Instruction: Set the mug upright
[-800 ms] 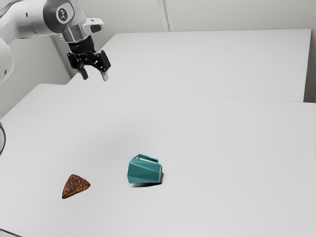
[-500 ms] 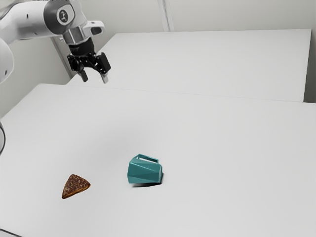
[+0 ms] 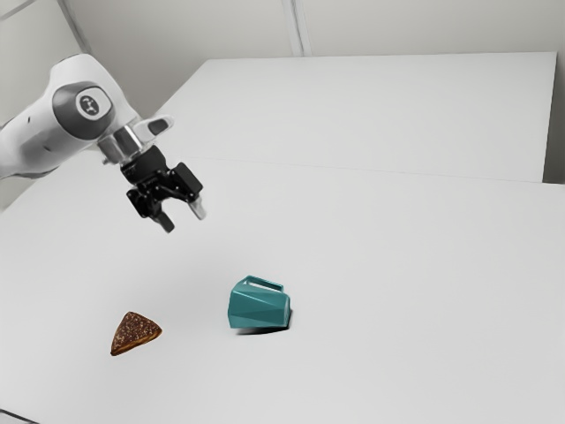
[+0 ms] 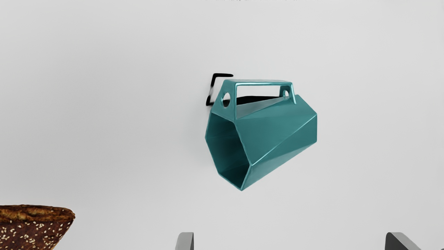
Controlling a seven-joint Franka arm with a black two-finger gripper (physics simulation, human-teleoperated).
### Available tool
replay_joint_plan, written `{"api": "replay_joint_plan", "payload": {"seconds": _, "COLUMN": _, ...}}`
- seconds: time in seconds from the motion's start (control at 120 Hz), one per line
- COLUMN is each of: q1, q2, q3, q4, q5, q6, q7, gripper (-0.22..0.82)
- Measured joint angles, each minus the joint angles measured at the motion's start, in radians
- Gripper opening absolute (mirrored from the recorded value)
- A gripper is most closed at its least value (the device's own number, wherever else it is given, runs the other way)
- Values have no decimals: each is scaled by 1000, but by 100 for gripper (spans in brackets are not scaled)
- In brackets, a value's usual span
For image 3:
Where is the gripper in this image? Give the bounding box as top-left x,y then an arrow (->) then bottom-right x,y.
118,147 -> 208,234

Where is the brown triangular cake slice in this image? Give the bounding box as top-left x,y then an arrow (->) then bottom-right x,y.
109,311 -> 163,357

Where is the teal faceted mug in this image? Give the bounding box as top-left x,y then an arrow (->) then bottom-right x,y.
227,275 -> 292,330

